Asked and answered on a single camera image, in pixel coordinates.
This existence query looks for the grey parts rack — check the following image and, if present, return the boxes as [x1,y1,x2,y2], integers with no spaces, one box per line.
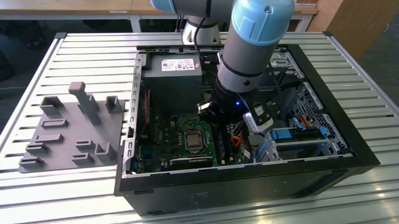
[18,81,128,175]

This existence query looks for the white desk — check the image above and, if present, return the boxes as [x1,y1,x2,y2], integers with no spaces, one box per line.
[0,8,319,33]

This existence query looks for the green motherboard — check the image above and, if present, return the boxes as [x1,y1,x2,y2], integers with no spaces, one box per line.
[133,112,249,173]

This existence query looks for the grey power supply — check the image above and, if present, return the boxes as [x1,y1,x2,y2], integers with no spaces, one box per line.
[141,55,205,112]

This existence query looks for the metal drive cage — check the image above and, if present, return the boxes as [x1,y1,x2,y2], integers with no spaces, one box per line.
[255,51,355,161]

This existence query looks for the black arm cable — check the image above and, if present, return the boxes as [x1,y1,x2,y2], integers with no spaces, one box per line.
[192,17,220,68]

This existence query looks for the blue disk carrier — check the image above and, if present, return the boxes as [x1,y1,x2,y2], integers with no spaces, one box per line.
[269,127,328,143]

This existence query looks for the black PC case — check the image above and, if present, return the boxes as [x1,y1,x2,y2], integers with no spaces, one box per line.
[113,43,383,217]

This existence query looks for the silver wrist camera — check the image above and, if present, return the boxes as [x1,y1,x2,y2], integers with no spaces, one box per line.
[243,111,275,135]

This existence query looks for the black graphics card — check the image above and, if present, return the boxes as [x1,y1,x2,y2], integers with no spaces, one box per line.
[169,155,216,170]

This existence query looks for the wooden cabinet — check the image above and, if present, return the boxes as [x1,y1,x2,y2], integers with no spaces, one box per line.
[307,0,399,61]

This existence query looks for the CPU socket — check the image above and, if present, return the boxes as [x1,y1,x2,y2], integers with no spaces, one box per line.
[182,128,206,154]

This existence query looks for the silver CPU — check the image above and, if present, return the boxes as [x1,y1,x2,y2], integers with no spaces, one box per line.
[185,134,202,147]

